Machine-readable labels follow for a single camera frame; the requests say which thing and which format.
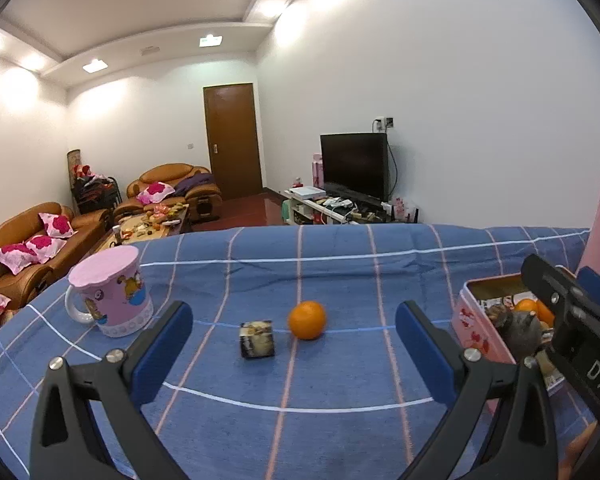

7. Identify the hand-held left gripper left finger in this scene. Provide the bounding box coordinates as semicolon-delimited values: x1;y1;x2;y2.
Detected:
29;300;194;480

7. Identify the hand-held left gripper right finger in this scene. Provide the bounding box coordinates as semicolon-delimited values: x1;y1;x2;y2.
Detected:
395;301;562;480

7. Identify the orange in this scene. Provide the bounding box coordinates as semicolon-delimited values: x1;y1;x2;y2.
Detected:
288;301;327;341
512;298;556;325

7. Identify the grey purple round fruit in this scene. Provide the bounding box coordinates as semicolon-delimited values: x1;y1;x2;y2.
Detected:
500;310;543;358

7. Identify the pink tin box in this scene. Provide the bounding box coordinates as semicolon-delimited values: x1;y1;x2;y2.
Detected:
452;274;573;413

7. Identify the person's right hand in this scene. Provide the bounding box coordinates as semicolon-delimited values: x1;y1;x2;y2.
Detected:
562;420;600;480

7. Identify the pink cartoon mug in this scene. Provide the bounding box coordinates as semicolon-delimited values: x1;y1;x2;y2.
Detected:
64;260;155;340

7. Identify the marbled cake piece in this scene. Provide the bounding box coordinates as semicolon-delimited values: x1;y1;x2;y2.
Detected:
239;319;276;359

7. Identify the pink mug lid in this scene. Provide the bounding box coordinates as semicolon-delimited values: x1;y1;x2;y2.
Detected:
67;245;142;288

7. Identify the blue plaid blanket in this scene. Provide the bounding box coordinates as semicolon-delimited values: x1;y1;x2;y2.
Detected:
0;224;600;480

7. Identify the cluttered coffee table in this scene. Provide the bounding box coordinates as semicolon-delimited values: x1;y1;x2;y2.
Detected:
92;202;191;256

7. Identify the white tv stand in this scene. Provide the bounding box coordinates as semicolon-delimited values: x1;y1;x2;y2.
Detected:
281;187;421;227

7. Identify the purple cloth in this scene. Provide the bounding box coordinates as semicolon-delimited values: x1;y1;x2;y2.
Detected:
174;173;216;198

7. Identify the pile of dark bags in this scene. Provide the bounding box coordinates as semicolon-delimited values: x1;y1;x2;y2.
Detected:
71;164;118;215

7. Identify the brown leather armchair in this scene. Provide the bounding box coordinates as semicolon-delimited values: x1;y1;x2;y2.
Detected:
112;162;224;223

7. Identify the black television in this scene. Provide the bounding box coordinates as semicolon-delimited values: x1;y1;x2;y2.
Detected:
320;132;391;203

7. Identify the brown leather sofa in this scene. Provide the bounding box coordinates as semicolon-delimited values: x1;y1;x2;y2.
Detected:
0;202;112;311

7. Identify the tall patterned roll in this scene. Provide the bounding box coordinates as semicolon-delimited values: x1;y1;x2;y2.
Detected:
66;149;83;196

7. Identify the brown wooden door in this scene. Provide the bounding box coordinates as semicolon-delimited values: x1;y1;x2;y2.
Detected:
203;83;263;200

